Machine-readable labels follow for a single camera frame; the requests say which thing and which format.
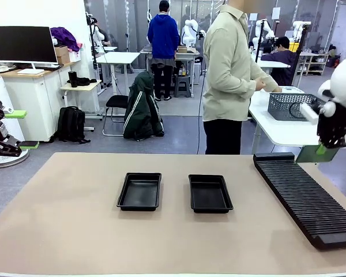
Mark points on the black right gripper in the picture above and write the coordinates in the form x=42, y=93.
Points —
x=334, y=119

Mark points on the green circuit board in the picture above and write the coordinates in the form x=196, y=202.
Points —
x=305, y=155

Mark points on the black ESD tray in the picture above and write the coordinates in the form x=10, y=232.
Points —
x=209, y=194
x=139, y=191

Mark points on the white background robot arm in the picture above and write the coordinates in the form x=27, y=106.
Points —
x=298, y=27
x=261, y=31
x=97, y=36
x=188, y=31

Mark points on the person's right forearm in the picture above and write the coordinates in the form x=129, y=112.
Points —
x=236, y=91

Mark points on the person's left forearm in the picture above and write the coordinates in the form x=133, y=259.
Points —
x=266, y=79

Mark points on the person's left hand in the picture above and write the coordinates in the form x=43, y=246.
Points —
x=277, y=89

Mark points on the person's right hand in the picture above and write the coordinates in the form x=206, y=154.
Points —
x=261, y=84

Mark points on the white cabinet wooden top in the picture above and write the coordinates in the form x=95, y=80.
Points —
x=31, y=95

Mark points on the white rounded table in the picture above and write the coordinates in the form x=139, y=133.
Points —
x=285, y=131

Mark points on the grey mesh basket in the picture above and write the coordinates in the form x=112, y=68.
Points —
x=285, y=106

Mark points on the black backpack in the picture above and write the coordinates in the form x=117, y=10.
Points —
x=72, y=124

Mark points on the white keyboard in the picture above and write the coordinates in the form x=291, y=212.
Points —
x=30, y=71

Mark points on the black slotted board rack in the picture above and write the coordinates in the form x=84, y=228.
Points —
x=305, y=202

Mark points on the black tumbler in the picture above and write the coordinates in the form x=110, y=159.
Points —
x=72, y=79

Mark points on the grey storage shelf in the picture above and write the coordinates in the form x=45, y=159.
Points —
x=314, y=60

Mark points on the small wooden side table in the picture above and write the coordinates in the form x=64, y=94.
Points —
x=80, y=88

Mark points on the black computer monitor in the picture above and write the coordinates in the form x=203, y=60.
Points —
x=23, y=43

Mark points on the black cloth bundle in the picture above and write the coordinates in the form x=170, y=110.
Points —
x=85, y=81

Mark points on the brown cardboard box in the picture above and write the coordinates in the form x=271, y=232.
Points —
x=62, y=54

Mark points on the white desk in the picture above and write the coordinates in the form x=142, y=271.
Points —
x=118, y=57
x=272, y=64

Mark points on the seated person dark clothes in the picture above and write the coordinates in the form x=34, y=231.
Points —
x=281, y=57

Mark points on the yellow box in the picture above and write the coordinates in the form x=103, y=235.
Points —
x=294, y=46

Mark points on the purple cloth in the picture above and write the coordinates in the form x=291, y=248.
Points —
x=64, y=37

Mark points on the black office chair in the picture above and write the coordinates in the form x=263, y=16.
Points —
x=116, y=101

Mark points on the person in beige shirt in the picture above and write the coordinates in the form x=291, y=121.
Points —
x=227, y=72

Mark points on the seated person black cap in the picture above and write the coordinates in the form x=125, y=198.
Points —
x=101, y=36

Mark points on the dark green striped jacket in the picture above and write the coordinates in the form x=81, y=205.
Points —
x=142, y=109

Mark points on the white paper sign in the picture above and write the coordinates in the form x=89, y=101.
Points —
x=276, y=13
x=253, y=16

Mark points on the grey plastic stool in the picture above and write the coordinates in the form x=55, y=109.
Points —
x=182, y=85

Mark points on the grey workbench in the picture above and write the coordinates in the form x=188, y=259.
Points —
x=187, y=54

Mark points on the small cardboard box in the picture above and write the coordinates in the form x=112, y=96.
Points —
x=182, y=49

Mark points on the person in blue hoodie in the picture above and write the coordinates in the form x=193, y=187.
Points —
x=163, y=37

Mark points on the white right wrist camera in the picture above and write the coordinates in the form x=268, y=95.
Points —
x=308, y=112

